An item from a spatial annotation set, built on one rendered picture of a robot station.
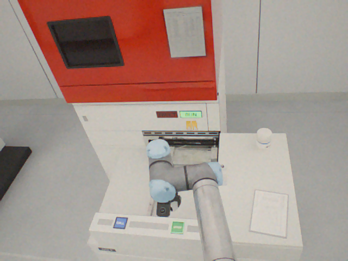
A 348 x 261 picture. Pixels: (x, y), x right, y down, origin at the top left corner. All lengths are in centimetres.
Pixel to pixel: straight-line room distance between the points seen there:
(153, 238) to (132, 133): 68
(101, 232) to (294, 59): 243
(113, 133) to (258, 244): 102
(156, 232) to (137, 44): 81
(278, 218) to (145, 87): 83
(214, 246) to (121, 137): 122
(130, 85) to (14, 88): 292
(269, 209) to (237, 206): 14
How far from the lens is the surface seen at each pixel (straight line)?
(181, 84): 141
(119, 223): 141
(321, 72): 331
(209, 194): 82
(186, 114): 159
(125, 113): 168
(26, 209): 305
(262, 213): 136
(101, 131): 185
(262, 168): 150
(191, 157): 166
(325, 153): 296
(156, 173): 90
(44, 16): 145
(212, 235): 74
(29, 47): 373
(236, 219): 134
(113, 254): 162
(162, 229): 135
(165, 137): 172
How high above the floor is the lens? 213
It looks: 42 degrees down
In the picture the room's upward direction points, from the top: 12 degrees counter-clockwise
